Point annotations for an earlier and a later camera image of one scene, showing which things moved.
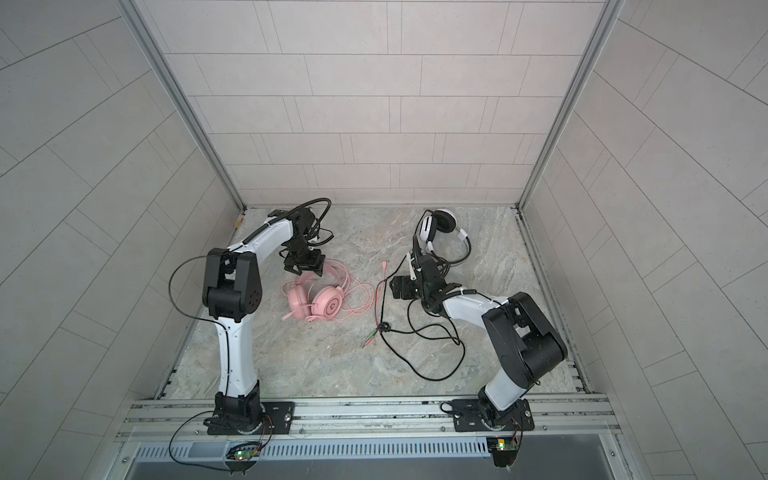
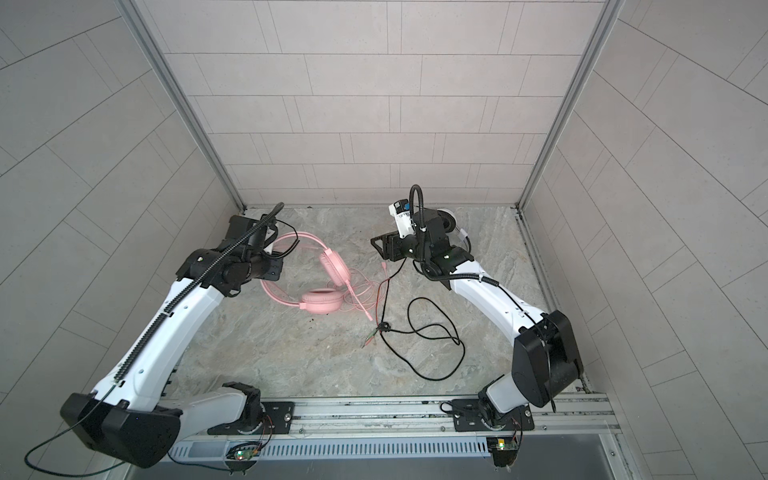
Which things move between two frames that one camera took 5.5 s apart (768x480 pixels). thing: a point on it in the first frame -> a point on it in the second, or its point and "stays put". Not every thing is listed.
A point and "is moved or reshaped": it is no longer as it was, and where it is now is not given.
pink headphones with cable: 321,297 is moved or reshaped
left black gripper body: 302,256 -> 265,266
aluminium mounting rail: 573,417 stays put
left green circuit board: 243,454 stays put
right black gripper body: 412,289 -> 413,247
